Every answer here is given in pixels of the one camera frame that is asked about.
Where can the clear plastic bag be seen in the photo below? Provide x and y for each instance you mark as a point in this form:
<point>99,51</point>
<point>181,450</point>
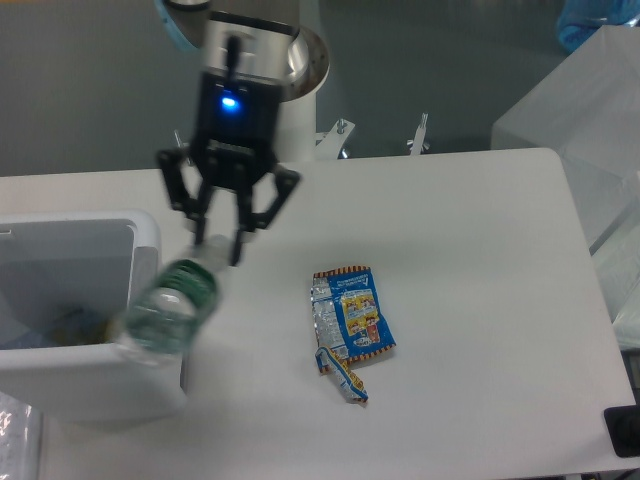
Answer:
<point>21,432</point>

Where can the blue snack wrapper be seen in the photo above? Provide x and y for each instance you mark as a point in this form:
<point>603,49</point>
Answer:
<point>346,314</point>

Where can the white trash can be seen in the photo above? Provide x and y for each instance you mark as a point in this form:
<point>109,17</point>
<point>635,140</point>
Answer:
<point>64,278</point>

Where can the white base bracket left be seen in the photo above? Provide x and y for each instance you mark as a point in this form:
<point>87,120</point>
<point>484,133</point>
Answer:
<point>184,149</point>

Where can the translucent plastic box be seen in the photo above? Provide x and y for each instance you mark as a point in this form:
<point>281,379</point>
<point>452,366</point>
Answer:
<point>587,111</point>

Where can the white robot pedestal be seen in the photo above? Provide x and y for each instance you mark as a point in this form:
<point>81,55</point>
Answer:
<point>309,65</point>

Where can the white base bracket right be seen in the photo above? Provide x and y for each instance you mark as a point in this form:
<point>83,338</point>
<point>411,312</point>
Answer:
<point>331,144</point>

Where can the blue plastic bag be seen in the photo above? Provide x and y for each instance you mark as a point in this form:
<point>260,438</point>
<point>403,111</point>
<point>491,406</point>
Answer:
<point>579,20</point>

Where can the clear bottle green label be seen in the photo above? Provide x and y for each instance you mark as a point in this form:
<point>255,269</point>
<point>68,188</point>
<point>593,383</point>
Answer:
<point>162,323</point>

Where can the white base bracket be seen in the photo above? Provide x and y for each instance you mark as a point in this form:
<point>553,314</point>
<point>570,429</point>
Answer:
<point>184,149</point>
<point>331,144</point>

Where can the wrapper strip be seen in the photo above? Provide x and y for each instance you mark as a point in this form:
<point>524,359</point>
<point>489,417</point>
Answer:
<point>349,384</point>

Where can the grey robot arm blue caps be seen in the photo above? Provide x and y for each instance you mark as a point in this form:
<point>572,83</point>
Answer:
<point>238,40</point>

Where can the black device at edge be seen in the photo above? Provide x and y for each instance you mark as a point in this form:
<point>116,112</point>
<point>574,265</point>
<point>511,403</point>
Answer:
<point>622,423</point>

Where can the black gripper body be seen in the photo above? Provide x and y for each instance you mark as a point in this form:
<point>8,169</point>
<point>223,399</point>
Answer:
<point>234,132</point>

